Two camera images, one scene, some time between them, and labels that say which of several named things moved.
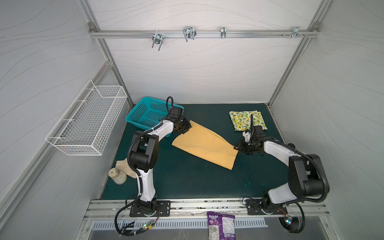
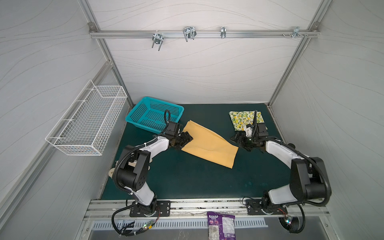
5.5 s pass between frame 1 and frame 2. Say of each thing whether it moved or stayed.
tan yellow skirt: stayed
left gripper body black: moved
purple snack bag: stayed
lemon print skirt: stayed
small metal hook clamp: stayed
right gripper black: moved
